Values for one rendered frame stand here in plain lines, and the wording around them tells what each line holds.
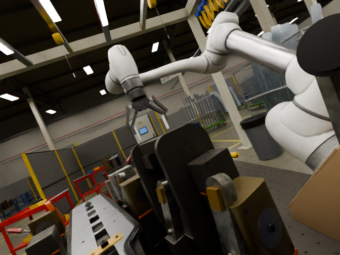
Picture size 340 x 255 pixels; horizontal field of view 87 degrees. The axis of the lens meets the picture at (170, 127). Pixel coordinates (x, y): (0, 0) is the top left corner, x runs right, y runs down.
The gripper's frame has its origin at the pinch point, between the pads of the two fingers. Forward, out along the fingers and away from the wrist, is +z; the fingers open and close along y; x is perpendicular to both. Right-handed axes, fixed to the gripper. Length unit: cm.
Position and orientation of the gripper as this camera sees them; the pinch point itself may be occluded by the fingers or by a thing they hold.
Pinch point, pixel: (154, 132)
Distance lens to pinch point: 80.6
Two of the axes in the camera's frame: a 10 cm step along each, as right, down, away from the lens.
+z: 4.1, 9.1, 0.1
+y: -8.8, 4.0, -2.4
